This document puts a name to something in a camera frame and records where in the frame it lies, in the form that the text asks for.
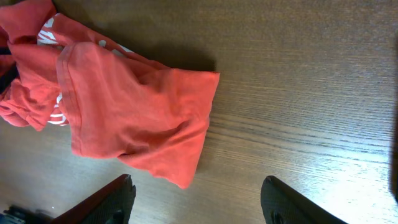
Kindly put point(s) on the orange t-shirt with white print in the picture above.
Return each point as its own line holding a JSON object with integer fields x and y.
{"x": 117, "y": 103}

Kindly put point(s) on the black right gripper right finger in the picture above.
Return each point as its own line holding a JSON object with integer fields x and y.
{"x": 281, "y": 204}

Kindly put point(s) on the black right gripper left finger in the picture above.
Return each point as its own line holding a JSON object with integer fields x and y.
{"x": 112, "y": 204}

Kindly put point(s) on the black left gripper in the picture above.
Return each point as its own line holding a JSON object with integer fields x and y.
{"x": 18, "y": 215}

